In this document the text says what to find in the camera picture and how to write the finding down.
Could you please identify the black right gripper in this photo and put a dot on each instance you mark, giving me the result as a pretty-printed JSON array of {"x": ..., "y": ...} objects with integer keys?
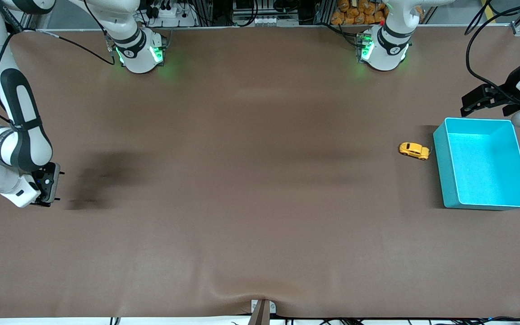
[{"x": 57, "y": 198}]

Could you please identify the metal table edge bracket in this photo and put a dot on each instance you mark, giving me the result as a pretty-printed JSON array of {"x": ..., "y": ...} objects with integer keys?
[{"x": 262, "y": 310}]

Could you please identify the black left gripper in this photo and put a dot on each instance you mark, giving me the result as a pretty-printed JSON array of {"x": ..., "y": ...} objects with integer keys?
[{"x": 509, "y": 86}]

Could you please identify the grey electronics unit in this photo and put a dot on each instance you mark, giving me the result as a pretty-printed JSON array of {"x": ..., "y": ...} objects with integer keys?
[{"x": 264, "y": 13}]

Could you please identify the white corner bracket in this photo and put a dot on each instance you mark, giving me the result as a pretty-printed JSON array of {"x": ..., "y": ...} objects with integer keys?
[{"x": 519, "y": 29}]

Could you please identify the brown table mat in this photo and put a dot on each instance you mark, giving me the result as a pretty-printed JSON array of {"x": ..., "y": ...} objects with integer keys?
[{"x": 260, "y": 216}]

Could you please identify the bag of orange items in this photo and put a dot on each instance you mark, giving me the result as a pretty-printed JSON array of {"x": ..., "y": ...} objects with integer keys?
[{"x": 359, "y": 12}]

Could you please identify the white power strip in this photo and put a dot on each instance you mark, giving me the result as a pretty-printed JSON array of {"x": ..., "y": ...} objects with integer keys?
[{"x": 169, "y": 12}]

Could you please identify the yellow beetle toy car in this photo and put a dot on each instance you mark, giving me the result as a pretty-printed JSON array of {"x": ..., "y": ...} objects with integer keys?
[{"x": 414, "y": 150}]

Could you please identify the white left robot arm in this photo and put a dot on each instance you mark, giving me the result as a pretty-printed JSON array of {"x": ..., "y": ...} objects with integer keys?
[{"x": 384, "y": 49}]

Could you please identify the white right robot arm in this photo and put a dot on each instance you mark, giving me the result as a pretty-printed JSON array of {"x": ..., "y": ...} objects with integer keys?
[{"x": 25, "y": 144}]

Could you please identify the teal plastic storage bin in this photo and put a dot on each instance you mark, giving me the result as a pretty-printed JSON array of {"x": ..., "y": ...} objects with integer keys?
[{"x": 485, "y": 167}]

